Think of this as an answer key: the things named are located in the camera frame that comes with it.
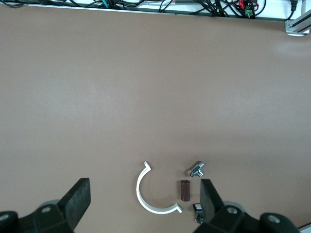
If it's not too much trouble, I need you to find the white square push button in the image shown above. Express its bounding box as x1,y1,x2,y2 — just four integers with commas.
193,203,207,224

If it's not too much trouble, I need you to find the silver metal tee fitting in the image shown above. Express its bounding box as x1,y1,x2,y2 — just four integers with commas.
187,160,206,178

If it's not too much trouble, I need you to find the white semicircular pipe clamp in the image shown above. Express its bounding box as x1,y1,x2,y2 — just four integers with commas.
136,161,183,215

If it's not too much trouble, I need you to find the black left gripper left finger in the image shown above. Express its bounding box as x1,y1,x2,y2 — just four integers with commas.
0,178,91,233

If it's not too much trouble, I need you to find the dark brown cylinder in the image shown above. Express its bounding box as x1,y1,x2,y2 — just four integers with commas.
179,179,191,202

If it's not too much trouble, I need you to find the aluminium camera post with foot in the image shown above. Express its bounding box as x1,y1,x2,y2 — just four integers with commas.
284,10,311,37

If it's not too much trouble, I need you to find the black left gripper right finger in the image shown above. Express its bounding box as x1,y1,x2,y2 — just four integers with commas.
193,178,304,233

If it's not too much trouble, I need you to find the black cable bundle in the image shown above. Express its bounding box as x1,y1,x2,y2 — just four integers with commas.
0,0,299,19

